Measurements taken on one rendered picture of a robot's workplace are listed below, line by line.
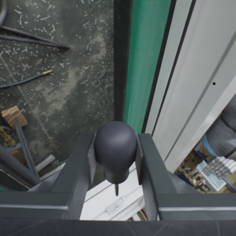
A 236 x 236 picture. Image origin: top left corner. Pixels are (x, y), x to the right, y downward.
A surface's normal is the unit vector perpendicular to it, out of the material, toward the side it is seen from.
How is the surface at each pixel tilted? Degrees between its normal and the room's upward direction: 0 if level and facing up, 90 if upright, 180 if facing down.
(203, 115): 90
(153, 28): 0
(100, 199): 90
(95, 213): 90
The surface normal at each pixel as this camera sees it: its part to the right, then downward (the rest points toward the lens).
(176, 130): -0.84, 0.44
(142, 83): 0.55, 0.67
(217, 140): -0.73, 0.18
